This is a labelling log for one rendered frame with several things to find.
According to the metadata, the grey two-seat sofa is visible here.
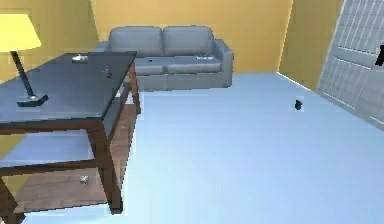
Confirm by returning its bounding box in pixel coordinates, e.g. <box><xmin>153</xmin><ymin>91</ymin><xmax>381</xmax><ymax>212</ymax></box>
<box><xmin>94</xmin><ymin>25</ymin><xmax>235</xmax><ymax>92</ymax></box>

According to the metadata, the yellow shade table lamp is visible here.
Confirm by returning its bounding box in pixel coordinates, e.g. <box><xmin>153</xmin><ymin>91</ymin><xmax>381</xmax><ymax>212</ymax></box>
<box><xmin>0</xmin><ymin>13</ymin><xmax>50</xmax><ymax>108</ymax></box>

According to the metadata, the dark wooden table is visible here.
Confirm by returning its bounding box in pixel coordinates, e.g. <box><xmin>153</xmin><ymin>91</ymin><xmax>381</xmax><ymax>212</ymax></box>
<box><xmin>0</xmin><ymin>50</ymin><xmax>142</xmax><ymax>224</ymax></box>

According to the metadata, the grey panelled room door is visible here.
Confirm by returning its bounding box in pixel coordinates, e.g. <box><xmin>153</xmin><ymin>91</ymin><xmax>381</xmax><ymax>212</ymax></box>
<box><xmin>316</xmin><ymin>0</ymin><xmax>384</xmax><ymax>130</ymax></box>

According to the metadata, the black door handle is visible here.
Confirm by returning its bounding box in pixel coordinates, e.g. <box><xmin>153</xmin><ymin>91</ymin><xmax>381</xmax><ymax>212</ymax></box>
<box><xmin>375</xmin><ymin>44</ymin><xmax>384</xmax><ymax>67</ymax></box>

